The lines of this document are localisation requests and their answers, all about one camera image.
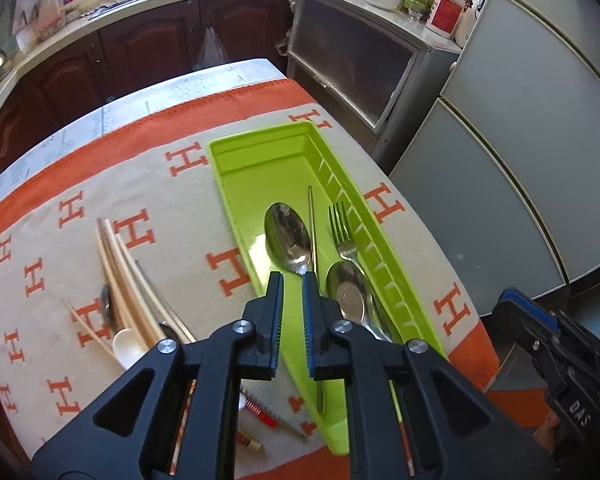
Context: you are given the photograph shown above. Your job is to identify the red label container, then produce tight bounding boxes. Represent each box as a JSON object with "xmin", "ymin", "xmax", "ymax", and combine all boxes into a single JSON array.
[{"xmin": 426, "ymin": 0, "xmax": 468, "ymax": 41}]

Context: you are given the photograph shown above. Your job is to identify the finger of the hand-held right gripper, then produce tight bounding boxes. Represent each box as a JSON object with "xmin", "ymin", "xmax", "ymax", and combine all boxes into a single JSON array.
[{"xmin": 490, "ymin": 287, "xmax": 563, "ymax": 358}]

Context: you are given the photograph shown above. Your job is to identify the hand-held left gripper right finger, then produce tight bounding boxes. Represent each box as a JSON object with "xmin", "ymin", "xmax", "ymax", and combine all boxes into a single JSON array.
[{"xmin": 301, "ymin": 271, "xmax": 536, "ymax": 480}]

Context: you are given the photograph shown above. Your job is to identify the grey cabinet with frosted doors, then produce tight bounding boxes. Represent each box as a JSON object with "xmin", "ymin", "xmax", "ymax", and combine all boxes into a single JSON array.
[{"xmin": 286, "ymin": 0, "xmax": 462, "ymax": 171}]

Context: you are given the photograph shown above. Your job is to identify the green plastic utensil tray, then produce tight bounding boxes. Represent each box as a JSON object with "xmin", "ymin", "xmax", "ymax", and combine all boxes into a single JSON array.
[{"xmin": 207, "ymin": 121, "xmax": 451, "ymax": 457}]

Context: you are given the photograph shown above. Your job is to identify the large metal spoon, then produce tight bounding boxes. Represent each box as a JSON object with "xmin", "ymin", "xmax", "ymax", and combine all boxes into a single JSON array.
[{"xmin": 264, "ymin": 202, "xmax": 315, "ymax": 277}]

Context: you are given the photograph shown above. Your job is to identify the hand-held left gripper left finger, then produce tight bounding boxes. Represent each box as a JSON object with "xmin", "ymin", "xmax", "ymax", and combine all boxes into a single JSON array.
[{"xmin": 30, "ymin": 271, "xmax": 286, "ymax": 480}]

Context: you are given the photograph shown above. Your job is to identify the bundle of wooden chopsticks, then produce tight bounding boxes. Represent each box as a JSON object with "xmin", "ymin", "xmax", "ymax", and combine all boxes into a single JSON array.
[{"xmin": 105, "ymin": 218, "xmax": 167, "ymax": 346}]

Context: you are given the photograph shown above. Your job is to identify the metal fork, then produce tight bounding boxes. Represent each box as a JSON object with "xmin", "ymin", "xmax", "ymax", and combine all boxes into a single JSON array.
[{"xmin": 327, "ymin": 202, "xmax": 393, "ymax": 342}]

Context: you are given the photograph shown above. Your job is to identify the small metal spoon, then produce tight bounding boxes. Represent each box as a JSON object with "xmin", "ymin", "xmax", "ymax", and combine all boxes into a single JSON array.
[{"xmin": 101, "ymin": 284, "xmax": 116, "ymax": 326}]

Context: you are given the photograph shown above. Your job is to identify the dark wooden kitchen cabinets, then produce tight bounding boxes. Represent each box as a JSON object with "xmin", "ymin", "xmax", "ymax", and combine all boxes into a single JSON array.
[{"xmin": 0, "ymin": 0, "xmax": 295, "ymax": 171}]

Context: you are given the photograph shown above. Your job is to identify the beige kitchen countertop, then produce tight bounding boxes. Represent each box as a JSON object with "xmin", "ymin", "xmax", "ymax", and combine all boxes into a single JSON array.
[{"xmin": 0, "ymin": 0, "xmax": 301, "ymax": 128}]

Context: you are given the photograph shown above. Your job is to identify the white container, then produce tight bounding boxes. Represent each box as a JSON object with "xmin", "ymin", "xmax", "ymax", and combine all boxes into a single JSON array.
[{"xmin": 455, "ymin": 0, "xmax": 476, "ymax": 48}]

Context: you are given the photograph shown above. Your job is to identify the grey refrigerator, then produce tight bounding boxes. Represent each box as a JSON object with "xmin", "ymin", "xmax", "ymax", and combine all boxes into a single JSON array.
[{"xmin": 390, "ymin": 0, "xmax": 600, "ymax": 311}]

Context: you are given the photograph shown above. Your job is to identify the orange patterned blanket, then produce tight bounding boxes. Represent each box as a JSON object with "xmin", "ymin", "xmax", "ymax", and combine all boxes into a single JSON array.
[{"xmin": 0, "ymin": 77, "xmax": 501, "ymax": 480}]

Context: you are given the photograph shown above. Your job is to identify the white plastic bag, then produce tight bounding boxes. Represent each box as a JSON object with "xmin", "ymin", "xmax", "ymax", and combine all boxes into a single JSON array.
[{"xmin": 195, "ymin": 27, "xmax": 231, "ymax": 68}]

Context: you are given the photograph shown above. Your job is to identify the white ceramic spoon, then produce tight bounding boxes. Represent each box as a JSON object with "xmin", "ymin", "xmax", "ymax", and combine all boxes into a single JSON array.
[{"xmin": 112, "ymin": 329, "xmax": 147, "ymax": 370}]

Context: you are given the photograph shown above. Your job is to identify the wooden board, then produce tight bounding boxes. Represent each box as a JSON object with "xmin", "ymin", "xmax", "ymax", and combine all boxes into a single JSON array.
[{"xmin": 12, "ymin": 0, "xmax": 73, "ymax": 36}]

